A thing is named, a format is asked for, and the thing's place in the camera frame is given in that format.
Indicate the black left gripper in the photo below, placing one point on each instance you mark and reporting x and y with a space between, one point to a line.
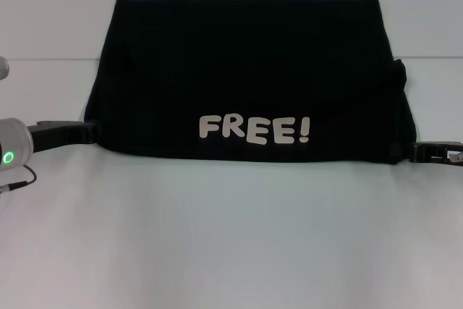
58 133

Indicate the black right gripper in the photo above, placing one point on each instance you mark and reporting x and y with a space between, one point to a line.
456 145

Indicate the black t-shirt with white print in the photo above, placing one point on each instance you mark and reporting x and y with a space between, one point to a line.
253 70

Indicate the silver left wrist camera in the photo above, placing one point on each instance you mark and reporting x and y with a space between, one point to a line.
3 68

